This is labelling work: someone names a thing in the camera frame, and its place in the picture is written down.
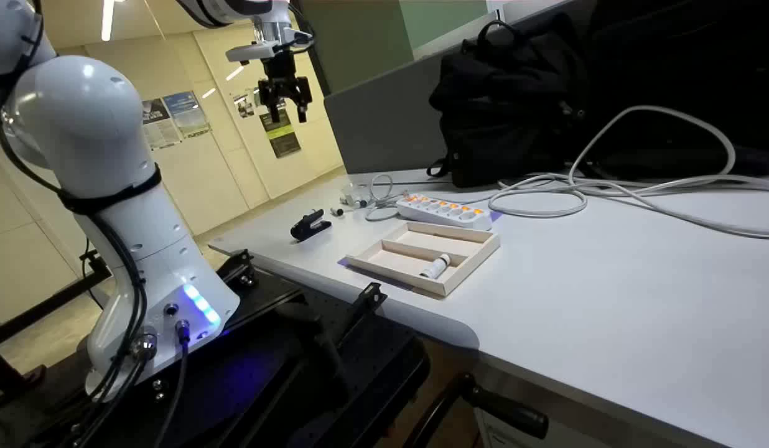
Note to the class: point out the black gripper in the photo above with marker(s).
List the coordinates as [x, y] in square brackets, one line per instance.
[284, 89]

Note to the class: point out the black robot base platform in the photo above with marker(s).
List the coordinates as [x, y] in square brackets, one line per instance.
[236, 383]

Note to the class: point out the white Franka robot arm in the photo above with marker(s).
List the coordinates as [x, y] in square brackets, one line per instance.
[86, 140]

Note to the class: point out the grey partition panel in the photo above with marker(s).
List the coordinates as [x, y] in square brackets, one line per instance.
[385, 125]

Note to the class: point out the green partition panel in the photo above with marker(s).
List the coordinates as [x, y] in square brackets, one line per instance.
[359, 40]

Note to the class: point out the small glass cups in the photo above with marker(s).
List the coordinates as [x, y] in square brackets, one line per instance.
[381, 208]

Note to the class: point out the small black table clamp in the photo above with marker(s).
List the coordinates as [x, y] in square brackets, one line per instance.
[236, 269]

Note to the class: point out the white power strip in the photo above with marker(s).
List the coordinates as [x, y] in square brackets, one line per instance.
[445, 211]

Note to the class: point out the white marker pen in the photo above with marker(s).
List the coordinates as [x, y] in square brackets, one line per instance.
[437, 267]

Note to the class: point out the wooden tray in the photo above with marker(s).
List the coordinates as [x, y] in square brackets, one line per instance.
[425, 282]

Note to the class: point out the black backpack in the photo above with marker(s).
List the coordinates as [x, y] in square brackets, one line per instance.
[508, 100]

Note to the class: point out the large black bag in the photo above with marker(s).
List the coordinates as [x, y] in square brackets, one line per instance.
[691, 75]

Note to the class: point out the yellow black wall poster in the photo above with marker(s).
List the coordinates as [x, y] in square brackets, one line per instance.
[279, 137]

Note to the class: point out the small wall notice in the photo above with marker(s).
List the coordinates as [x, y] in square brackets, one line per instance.
[244, 106]

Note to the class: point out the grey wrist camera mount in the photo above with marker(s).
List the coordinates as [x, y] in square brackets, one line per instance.
[268, 52]

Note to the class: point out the blue wall poster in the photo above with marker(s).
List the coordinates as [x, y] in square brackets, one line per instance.
[187, 113]

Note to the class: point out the grey wall poster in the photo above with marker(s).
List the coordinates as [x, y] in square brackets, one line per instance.
[158, 125]

